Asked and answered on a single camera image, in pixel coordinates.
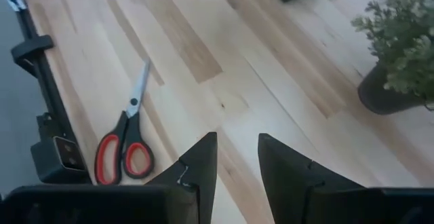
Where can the black and red scissors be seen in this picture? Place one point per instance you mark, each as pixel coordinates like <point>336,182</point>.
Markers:
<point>132,139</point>

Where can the green plant in black pot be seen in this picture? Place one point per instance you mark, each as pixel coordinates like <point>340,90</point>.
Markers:
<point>400,40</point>

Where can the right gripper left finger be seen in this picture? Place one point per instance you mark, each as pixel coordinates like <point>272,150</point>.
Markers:
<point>190,197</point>

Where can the black metal table frame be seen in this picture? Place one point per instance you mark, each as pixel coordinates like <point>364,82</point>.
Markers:
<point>51,91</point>

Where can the black camera box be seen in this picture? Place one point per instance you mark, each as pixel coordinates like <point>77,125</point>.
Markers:
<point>57,163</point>

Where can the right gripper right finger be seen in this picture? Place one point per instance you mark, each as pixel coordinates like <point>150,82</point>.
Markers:
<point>298,197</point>

